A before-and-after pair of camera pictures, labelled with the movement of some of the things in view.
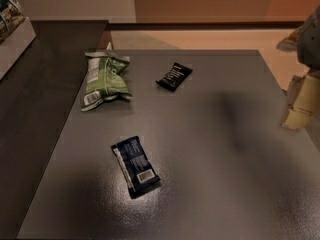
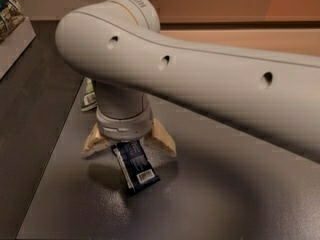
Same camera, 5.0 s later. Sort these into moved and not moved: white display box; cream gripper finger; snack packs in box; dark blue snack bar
Moved: cream gripper finger
Not moved: snack packs in box; white display box; dark blue snack bar
